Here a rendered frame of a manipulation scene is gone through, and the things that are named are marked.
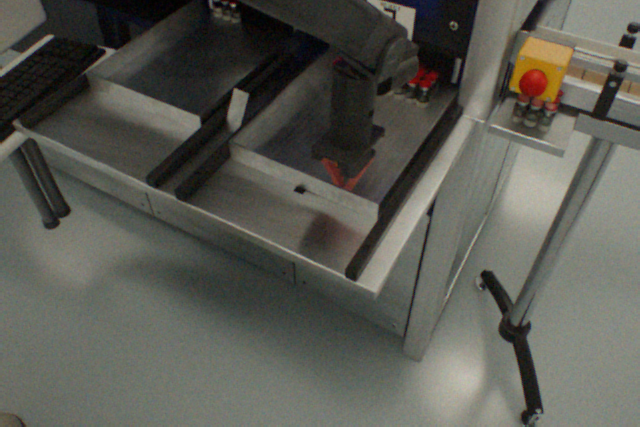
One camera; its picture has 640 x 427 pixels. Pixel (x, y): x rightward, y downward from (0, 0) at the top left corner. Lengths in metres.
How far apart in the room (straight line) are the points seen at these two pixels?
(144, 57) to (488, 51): 0.65
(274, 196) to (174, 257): 1.12
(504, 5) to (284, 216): 0.44
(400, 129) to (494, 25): 0.22
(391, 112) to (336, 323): 0.89
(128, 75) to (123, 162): 0.24
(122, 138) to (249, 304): 0.92
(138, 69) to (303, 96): 0.33
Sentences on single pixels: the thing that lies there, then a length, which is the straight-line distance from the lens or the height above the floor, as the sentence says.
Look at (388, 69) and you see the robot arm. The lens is 0.67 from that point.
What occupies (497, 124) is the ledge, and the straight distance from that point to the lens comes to 1.01.
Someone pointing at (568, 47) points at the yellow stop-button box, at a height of 1.03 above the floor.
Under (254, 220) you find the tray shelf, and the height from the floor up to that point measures 0.88.
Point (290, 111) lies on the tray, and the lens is 0.99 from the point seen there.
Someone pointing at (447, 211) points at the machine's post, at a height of 0.64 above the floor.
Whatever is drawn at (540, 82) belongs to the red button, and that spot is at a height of 1.01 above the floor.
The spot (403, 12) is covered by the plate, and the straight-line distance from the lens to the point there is 0.95.
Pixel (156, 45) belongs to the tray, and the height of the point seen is 0.88.
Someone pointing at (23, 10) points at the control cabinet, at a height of 0.86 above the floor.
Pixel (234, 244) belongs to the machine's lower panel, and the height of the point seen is 0.15.
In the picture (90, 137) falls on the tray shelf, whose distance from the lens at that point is 1.01.
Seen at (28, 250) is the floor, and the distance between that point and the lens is 2.12.
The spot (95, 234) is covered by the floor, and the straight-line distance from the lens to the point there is 2.08.
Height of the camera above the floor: 1.49
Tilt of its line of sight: 47 degrees down
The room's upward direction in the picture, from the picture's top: straight up
